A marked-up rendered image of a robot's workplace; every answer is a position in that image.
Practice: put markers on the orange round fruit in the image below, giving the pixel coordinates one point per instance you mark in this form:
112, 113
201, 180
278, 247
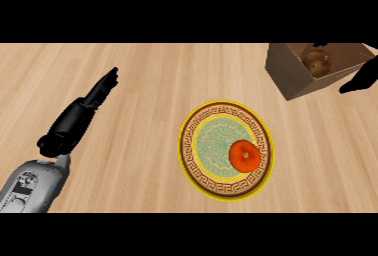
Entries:
244, 156

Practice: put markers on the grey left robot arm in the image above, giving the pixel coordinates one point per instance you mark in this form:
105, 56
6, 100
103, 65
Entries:
30, 188

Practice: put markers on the yellow-rimmed patterned plate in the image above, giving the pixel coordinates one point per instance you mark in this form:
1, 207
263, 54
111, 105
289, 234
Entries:
224, 150

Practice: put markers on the brown cardboard box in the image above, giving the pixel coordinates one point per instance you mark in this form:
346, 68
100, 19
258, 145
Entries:
307, 71

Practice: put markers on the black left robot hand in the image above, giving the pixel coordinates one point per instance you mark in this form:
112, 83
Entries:
74, 121

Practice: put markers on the brown-green pear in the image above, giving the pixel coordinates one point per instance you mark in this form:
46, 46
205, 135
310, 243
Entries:
317, 62

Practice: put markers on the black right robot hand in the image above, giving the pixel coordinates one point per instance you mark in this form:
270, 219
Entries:
363, 77

